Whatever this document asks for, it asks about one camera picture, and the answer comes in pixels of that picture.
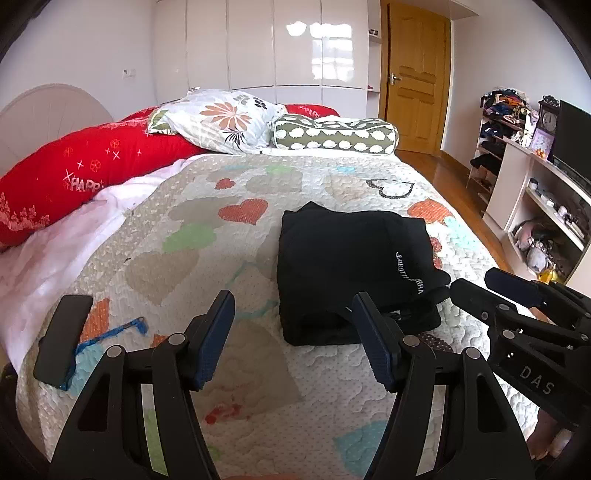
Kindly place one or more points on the white bed sheet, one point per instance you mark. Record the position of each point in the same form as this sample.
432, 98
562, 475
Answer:
46, 267

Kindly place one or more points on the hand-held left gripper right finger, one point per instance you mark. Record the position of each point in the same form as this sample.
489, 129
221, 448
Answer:
377, 344

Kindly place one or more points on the dark ornate table clock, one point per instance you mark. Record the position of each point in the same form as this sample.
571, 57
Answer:
549, 121

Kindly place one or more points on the white wall socket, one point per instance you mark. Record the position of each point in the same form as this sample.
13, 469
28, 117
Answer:
128, 72

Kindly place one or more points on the black pants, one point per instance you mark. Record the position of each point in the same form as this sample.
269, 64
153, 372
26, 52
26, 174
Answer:
332, 258

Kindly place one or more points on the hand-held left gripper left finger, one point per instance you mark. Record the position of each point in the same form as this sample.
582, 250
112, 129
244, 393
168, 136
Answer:
213, 344

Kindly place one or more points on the shelf rack with clothes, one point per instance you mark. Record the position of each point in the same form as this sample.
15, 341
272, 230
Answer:
498, 110

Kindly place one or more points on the long red pillow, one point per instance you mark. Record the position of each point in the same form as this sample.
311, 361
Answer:
69, 170

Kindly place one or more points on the black television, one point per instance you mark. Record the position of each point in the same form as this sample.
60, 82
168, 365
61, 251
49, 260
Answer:
575, 138

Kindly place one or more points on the white desk shelf unit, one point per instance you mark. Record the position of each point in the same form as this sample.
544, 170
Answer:
512, 184

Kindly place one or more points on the heart-patterned quilted blanket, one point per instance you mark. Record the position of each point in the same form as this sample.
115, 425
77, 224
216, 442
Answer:
184, 277

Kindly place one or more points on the person's right hand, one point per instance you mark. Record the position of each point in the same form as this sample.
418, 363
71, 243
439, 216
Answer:
549, 436

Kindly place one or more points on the wooden door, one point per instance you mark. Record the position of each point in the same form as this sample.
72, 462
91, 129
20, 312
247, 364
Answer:
415, 106

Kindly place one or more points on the glossy white wardrobe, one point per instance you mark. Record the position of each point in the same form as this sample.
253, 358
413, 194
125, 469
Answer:
249, 46

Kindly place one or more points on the black smartphone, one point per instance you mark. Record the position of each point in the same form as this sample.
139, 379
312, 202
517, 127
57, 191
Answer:
62, 341

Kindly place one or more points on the green dotted bolster pillow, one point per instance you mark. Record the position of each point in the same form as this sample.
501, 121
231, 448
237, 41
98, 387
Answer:
323, 134

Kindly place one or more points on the white headboard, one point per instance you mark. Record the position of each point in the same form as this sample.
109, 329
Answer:
41, 115

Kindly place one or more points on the pile of bags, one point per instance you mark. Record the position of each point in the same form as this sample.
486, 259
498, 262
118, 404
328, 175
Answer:
538, 249

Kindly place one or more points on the floral pillow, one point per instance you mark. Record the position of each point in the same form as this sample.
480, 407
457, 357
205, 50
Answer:
221, 120

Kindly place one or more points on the purple picture frame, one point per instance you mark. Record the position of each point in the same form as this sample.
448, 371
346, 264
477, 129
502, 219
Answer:
542, 141

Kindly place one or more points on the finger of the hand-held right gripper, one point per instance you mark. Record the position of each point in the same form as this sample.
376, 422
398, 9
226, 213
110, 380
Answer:
475, 300
512, 282

